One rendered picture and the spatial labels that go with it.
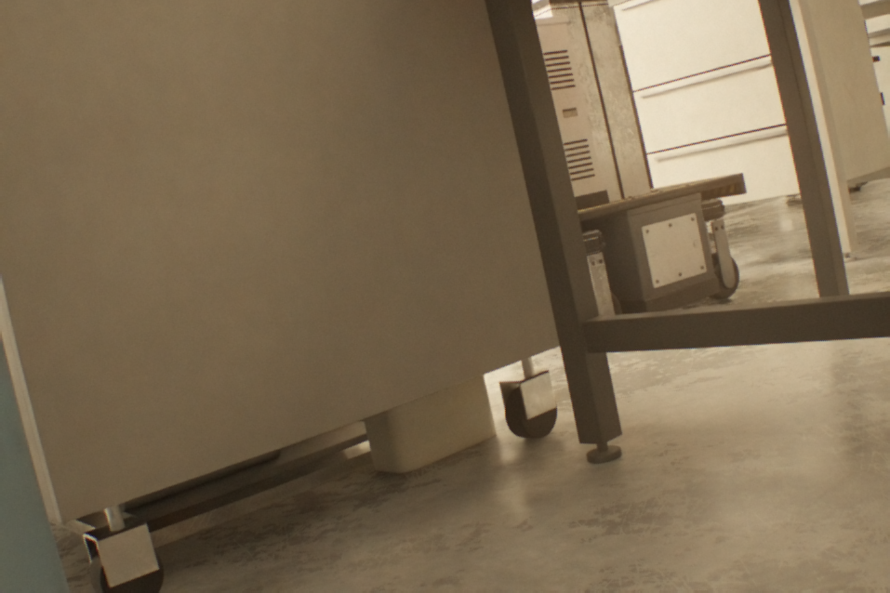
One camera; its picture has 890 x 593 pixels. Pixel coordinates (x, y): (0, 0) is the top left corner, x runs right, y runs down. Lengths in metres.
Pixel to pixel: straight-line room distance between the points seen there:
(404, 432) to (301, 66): 0.53
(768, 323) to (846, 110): 1.90
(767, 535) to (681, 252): 1.36
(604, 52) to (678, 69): 0.51
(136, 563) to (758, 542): 0.64
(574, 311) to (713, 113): 1.62
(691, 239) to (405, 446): 1.04
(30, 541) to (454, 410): 0.83
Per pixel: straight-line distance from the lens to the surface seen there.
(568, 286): 1.24
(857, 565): 0.88
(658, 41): 2.89
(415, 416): 1.45
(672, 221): 2.24
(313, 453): 1.55
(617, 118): 2.37
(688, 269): 2.27
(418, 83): 1.31
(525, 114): 1.24
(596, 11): 2.40
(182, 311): 1.09
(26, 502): 0.80
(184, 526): 1.39
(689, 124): 2.85
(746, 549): 0.94
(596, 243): 2.15
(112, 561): 1.12
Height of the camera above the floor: 0.35
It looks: 2 degrees down
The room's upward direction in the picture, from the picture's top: 12 degrees counter-clockwise
